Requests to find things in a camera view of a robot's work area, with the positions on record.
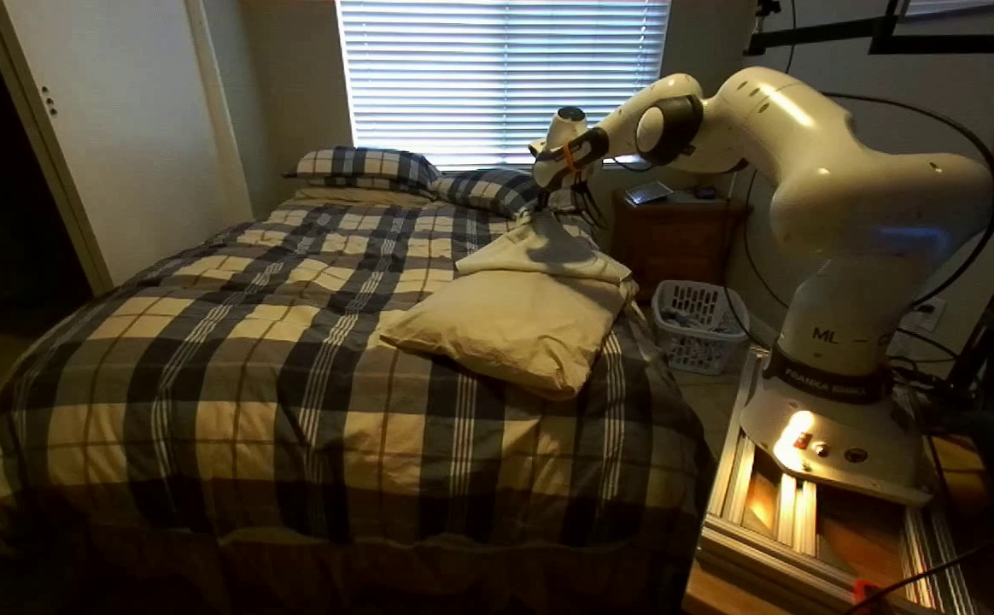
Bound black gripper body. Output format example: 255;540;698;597
534;128;607;213

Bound cream towel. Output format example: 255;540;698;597
455;214;633;283

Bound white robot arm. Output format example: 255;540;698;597
534;68;994;405

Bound right plaid pillow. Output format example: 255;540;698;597
434;170;543;219

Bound plaid pillow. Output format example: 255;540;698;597
434;170;543;219
293;147;439;191

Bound wooden nightstand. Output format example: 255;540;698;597
611;194;750;300

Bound white window blinds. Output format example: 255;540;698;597
339;0;669;168

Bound cream pillow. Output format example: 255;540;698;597
384;270;637;400

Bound white laundry basket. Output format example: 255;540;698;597
648;279;750;377

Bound left plaid pillow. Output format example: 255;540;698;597
293;147;439;191

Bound plaid bed comforter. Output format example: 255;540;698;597
0;184;715;575

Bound white closet door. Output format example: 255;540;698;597
0;0;254;295

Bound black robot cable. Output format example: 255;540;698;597
824;88;994;316

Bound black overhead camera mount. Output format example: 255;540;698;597
750;0;994;54

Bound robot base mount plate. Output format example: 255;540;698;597
698;342;983;615

